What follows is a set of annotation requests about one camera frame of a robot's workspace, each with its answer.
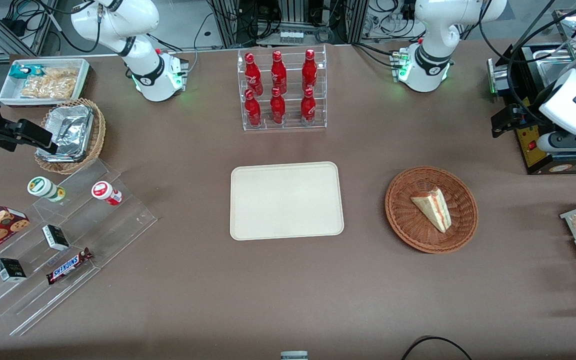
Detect small black carton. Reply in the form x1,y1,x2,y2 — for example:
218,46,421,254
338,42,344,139
42,224,70,252
0,257,28,283

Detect black yellow food warmer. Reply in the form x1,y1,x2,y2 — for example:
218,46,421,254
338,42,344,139
488,10,576,176

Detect red lid snack cup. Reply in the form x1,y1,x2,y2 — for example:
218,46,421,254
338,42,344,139
91,181,123,207

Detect red cola bottle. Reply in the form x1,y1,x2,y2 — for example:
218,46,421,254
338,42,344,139
270,86,287,126
244,89,262,128
244,52,264,97
302,48,318,93
271,50,288,96
300,87,317,126

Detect aluminium frame post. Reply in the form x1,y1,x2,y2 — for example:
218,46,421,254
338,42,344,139
343,0,369,45
210,0,239,48
278,0,315,23

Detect white rectangular snack bin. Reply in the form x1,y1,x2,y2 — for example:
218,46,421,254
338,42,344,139
0,58,92,108

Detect clear bag of crackers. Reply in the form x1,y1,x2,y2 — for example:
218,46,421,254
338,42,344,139
20,67,80,100

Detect light tan wicker basket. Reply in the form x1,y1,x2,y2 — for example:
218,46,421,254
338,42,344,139
34,98,107,175

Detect black floor cable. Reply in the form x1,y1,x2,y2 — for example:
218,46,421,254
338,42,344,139
400,336,474,360

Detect round brown wicker basket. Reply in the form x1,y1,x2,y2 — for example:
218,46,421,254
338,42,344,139
384,165,479,254

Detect aluminium foil container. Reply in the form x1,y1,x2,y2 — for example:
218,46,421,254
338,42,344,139
35,104,95,163

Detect snickers chocolate bar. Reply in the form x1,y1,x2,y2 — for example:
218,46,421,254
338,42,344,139
46,247,94,286

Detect teal snack packet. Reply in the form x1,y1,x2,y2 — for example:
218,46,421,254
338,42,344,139
9,64,46,81

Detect green lid snack cup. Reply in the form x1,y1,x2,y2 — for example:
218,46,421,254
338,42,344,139
27,176,67,203

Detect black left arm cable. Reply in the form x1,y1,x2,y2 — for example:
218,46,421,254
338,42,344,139
470,0,576,128

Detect beige plastic tray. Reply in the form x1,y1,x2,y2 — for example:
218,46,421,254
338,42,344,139
230,161,345,242

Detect clear acrylic bottle rack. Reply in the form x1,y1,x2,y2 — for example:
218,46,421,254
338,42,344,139
237,45,328,132

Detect clear acrylic stepped shelf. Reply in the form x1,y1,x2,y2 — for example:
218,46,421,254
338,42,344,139
0,157,159,337

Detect triangular sandwich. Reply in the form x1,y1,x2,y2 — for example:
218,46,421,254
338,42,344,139
410,186,453,234

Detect silver metal housing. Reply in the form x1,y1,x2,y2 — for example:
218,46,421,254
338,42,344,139
487,57,511,96

